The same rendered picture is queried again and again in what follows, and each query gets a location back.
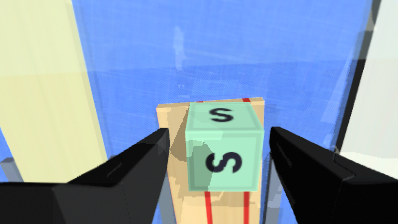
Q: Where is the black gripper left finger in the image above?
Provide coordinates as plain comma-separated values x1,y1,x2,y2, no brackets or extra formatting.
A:
0,128,170,224

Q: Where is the mint green cube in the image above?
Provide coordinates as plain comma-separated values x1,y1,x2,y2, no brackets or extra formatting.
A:
185,102,265,192

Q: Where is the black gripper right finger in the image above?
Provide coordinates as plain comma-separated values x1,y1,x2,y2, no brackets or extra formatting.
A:
269,126,398,224

